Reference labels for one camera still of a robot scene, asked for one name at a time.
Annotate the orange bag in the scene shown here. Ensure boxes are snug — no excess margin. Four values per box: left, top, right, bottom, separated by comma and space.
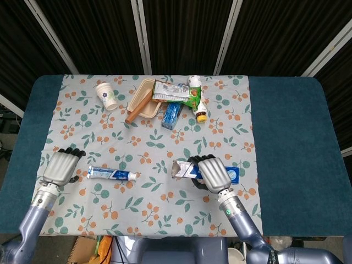
95, 235, 113, 262

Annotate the white floral paper cup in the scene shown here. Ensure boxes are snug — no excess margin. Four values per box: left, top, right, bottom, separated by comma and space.
95, 83, 118, 111

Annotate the blue grey robot torso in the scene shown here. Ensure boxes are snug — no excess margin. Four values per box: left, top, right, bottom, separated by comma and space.
111, 236, 229, 264

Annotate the black folding screen white frame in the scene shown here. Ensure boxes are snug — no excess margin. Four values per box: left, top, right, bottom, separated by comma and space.
0, 0, 352, 157

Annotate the green snack bag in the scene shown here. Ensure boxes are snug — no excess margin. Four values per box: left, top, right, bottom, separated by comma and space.
152, 79, 204, 108

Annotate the floral fruit print tablecloth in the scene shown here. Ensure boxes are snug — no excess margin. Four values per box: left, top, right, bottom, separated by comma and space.
40, 74, 263, 237

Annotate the beige plastic tray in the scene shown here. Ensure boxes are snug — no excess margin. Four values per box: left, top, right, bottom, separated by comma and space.
128, 78, 163, 119

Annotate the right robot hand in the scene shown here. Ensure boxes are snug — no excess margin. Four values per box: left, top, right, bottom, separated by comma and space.
188, 155, 233, 194

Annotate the blue white toothpaste tube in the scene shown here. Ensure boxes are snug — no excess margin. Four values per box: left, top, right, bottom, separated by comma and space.
87, 166, 138, 182

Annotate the wooden rolling pin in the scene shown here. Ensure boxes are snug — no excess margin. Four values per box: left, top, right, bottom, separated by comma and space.
125, 87, 153, 124

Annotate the white bottle yellow cap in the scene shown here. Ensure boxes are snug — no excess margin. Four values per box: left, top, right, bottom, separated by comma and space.
188, 75, 207, 123

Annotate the small blue carton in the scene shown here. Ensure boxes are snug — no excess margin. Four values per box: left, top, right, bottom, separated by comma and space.
161, 102, 184, 130

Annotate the white bucket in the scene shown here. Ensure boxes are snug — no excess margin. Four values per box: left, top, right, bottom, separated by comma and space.
228, 247, 245, 261

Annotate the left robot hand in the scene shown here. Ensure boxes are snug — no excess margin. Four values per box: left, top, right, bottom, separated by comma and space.
41, 147, 86, 188

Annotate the teal table cover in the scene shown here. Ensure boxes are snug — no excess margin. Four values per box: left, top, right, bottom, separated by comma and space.
0, 74, 352, 237

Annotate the blue toothpaste box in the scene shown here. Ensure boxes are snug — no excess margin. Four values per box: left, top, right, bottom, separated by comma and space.
172, 159, 240, 184

